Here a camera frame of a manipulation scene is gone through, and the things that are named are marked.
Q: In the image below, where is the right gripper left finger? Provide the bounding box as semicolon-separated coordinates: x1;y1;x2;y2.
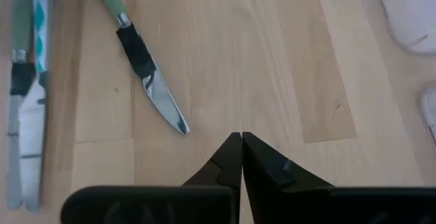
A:
61;131;243;224

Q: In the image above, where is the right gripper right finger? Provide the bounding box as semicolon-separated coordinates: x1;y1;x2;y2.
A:
242;131;436;224

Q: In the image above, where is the green handled table knife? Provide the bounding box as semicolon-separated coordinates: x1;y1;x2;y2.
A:
5;0;37;211
92;0;191;136

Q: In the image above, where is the teal white patterned knife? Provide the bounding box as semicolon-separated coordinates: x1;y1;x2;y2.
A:
18;0;49;215

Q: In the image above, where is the clear plastic bin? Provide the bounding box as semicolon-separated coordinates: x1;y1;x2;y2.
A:
420;87;436;150
374;0;436;55

